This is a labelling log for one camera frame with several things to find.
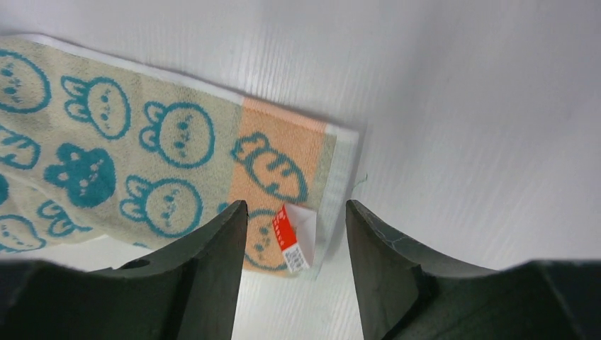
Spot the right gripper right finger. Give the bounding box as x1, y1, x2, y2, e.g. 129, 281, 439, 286
346, 200, 600, 339

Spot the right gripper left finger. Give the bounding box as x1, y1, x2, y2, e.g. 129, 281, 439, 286
1, 200, 248, 339

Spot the patterned white blue towel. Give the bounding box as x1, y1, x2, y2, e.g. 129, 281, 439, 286
1, 35, 359, 279

